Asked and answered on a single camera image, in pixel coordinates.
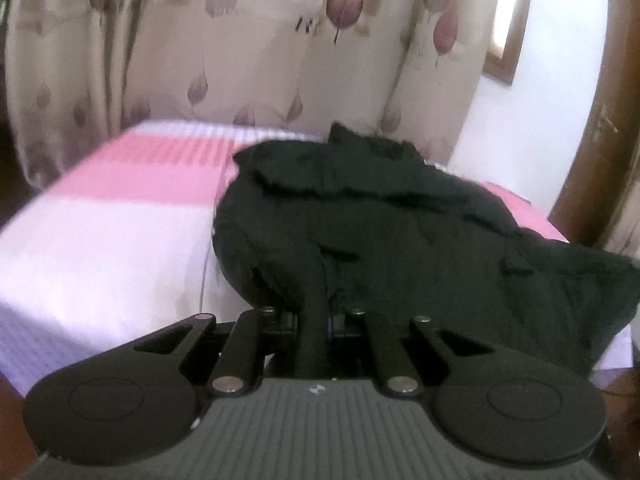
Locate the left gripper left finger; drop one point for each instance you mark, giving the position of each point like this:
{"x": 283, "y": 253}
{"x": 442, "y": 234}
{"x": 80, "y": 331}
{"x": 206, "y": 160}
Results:
{"x": 140, "y": 398}

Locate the beige leaf print curtain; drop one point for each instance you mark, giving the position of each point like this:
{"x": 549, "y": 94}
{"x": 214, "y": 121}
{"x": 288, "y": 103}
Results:
{"x": 80, "y": 72}

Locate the pink checked bed sheet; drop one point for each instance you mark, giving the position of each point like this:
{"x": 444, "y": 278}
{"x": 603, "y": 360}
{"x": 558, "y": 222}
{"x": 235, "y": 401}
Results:
{"x": 123, "y": 246}

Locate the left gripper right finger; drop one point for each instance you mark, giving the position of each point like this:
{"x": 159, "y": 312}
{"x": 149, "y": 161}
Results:
{"x": 493, "y": 402}

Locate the brown wooden window frame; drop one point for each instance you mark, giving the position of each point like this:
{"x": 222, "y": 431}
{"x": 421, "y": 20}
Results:
{"x": 506, "y": 40}

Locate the brown wooden door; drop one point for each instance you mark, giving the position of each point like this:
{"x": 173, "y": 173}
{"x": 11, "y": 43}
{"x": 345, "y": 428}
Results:
{"x": 593, "y": 190}

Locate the black padded jacket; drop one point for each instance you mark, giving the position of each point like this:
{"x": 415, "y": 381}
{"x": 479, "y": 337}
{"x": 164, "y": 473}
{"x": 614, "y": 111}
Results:
{"x": 354, "y": 222}

